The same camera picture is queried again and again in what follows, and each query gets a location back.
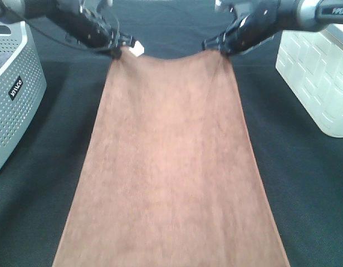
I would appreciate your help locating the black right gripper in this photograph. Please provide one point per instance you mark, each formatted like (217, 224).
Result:
(252, 25)

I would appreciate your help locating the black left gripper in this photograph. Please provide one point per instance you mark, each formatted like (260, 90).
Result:
(87, 26)

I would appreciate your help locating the brown towel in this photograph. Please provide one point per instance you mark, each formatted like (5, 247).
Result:
(170, 177)

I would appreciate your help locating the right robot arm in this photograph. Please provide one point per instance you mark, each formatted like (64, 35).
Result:
(306, 16)

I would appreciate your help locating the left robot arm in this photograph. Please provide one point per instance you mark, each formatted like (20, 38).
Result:
(16, 11)

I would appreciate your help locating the grey perforated laundry basket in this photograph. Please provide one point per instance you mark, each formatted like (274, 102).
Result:
(22, 85)

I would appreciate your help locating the white plastic basket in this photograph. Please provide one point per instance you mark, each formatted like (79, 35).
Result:
(312, 66)

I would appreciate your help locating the black table cloth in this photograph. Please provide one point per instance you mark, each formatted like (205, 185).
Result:
(300, 166)

